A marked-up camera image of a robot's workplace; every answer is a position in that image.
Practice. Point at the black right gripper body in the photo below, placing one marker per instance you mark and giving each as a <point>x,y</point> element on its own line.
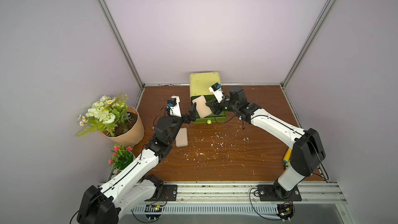
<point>214,105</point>

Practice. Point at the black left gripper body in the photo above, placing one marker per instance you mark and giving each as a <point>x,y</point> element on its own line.
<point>174,125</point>

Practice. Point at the cream sponge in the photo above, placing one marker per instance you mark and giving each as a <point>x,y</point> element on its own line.
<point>182,138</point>
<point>202,109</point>

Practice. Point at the yellow-green drawer cabinet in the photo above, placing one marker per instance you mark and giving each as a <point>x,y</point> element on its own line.
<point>200,83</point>

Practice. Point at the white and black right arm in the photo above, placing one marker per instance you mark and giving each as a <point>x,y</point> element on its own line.
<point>307,151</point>

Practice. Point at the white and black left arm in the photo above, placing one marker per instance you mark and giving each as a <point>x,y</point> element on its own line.
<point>108,203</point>

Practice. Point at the tan paper flower pot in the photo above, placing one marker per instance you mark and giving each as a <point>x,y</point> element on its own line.
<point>132,136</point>

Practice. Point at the small pink flower pot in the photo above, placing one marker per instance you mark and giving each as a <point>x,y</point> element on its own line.
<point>122,156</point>

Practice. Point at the white flower bouquet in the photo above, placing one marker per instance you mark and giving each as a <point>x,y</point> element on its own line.
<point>108,115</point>

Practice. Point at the left controller board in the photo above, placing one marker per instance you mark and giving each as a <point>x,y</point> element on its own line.
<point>153,212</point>

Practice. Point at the controller board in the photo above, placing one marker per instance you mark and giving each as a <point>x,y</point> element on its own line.
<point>153,212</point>
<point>285,211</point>

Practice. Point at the right controller board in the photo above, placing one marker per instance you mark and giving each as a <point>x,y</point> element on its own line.
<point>285,211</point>

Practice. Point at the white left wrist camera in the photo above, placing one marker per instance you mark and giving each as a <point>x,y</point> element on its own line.
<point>173,107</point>

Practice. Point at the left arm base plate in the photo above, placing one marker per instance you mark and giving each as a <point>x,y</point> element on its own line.
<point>164,193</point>

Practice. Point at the aluminium front rail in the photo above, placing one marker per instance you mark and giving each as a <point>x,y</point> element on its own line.
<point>313,192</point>

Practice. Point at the blue garden rake yellow handle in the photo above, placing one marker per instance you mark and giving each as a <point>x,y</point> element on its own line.
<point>287,156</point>

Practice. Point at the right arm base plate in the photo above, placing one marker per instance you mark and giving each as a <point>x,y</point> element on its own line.
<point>268,192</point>

